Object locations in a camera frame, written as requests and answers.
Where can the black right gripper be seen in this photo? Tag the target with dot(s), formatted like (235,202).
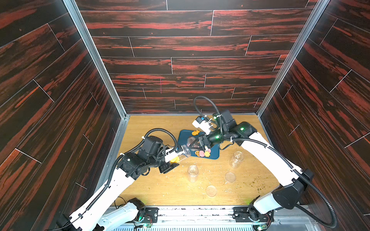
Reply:
(201,141)

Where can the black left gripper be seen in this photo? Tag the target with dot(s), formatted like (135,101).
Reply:
(166,166)

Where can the clear jar with yellow cookies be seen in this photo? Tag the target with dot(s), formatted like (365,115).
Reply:
(185,154)

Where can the clear jar with mixed cookies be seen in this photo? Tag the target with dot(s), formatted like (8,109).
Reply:
(193,173)

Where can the clear jar with pink cookie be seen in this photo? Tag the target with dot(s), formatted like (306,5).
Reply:
(236,159)

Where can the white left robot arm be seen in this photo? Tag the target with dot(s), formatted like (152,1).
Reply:
(127,168)

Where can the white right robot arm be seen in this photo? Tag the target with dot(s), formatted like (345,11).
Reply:
(290,188)

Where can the teal plastic tray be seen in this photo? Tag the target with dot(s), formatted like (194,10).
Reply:
(183,138)

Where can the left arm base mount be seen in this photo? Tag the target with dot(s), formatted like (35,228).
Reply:
(134,211)

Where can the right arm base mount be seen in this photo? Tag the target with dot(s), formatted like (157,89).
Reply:
(254,215)

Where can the aluminium frame post right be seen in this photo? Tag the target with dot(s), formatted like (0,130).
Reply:
(311,22)

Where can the aluminium frame post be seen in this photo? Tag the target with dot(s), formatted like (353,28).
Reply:
(82,29)
(311,22)

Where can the aluminium frame post left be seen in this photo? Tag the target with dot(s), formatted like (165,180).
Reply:
(82,29)

